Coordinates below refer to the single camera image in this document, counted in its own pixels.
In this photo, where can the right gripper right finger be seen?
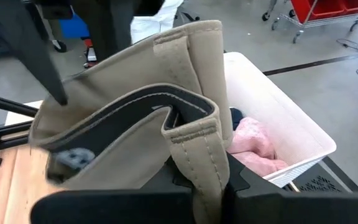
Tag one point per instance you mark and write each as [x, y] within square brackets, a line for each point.
[291, 208]

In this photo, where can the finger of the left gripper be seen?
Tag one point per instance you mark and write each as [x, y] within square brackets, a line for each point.
[26, 40]
[110, 28]

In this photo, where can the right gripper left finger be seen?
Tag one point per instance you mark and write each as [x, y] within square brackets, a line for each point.
[104, 208]

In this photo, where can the beige trousers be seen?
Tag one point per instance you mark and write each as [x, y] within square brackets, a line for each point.
[120, 77]

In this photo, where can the pink fuzzy garment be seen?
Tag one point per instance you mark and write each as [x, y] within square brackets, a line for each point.
[253, 146]

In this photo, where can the white plastic woven basket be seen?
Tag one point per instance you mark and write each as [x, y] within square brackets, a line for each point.
[275, 109]

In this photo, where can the navy blue garment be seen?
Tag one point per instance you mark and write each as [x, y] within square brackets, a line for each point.
[236, 118]

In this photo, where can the blue bin wheeled cart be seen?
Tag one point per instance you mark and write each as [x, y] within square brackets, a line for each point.
[73, 28]

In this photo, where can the red and white device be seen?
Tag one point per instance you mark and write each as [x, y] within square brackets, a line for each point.
[90, 53]

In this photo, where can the white rounded object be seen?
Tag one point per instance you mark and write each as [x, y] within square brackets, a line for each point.
[154, 18]

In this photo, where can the black chair base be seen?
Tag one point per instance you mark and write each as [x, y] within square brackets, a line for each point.
[186, 15]

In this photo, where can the black metal table frame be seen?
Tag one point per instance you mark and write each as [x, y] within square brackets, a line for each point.
[8, 105]

